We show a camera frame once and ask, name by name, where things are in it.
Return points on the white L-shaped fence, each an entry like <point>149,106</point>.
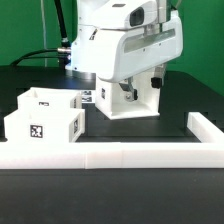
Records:
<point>208,152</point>

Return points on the white front drawer box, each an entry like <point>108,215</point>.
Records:
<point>45,126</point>

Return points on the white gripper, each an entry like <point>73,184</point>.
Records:
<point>121,55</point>

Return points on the white drawer cabinet frame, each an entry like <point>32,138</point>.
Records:
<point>131,98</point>

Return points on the white drawer box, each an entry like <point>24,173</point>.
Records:
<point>45,126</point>
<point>36,97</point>

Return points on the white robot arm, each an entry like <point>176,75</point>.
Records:
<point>111,15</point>

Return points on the paper sheet with markers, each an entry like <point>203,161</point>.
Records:
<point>88,96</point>

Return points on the white rear drawer box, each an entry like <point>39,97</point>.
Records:
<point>36,97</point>

